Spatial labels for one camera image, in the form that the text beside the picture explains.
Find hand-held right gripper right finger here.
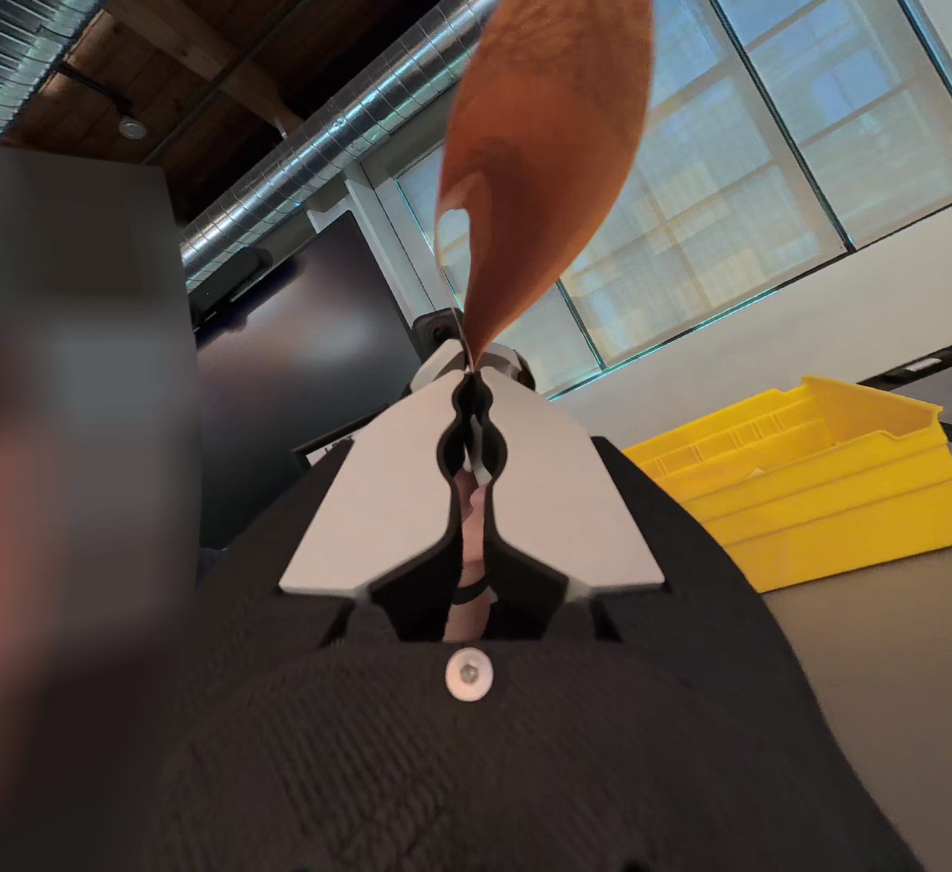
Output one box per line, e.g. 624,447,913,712
473,365,666,640

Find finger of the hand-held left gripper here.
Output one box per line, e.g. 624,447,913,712
478,345,522,383
411,340,471,394

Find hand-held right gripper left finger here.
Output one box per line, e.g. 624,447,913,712
277,369,474,642

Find patterned origami paper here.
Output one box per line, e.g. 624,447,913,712
435,0,655,374

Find person's left hand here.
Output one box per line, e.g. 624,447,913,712
443,470,498,642

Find large dark display screen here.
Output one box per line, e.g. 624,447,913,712
189,210,421,553

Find black video bar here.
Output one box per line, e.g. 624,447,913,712
186,247,275,308

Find yellow plastic bin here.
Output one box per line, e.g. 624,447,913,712
621,375,952,594

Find large window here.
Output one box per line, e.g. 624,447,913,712
387,0,952,397

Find silver ventilation duct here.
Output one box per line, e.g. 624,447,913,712
178,0,516,293
0,0,163,135

